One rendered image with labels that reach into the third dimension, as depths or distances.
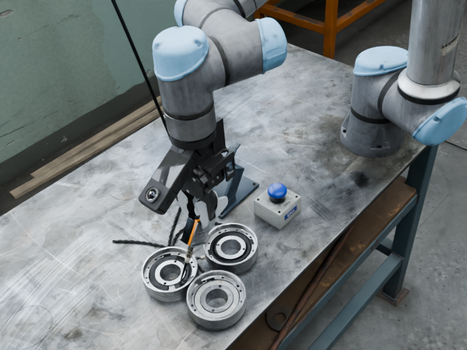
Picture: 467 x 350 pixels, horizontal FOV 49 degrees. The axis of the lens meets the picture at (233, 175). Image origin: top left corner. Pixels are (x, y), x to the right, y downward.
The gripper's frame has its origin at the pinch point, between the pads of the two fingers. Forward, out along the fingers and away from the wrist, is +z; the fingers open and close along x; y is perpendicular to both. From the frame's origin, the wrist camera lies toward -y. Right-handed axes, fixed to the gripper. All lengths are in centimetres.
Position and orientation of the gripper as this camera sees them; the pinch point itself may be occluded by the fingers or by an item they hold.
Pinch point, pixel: (197, 224)
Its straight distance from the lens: 91.4
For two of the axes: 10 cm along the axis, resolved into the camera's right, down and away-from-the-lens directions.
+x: -7.6, -4.0, 5.1
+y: 6.4, -5.5, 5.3
